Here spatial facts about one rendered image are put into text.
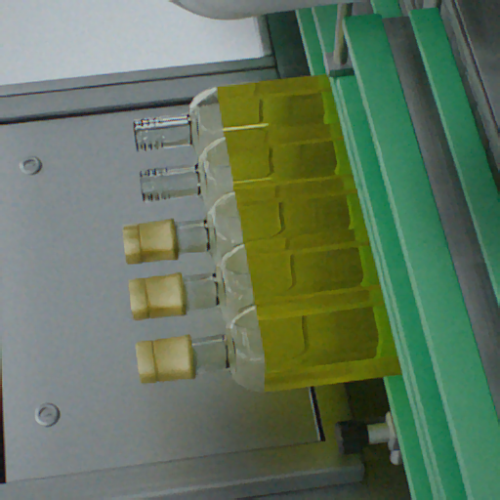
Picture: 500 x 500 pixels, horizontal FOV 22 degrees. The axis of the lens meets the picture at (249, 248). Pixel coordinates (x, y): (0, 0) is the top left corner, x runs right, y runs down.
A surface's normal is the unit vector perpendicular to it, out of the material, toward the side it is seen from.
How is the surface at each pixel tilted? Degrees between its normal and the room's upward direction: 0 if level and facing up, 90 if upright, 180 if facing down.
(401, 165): 90
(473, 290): 90
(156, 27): 90
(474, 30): 90
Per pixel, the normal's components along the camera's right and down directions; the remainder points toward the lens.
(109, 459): 0.00, -0.57
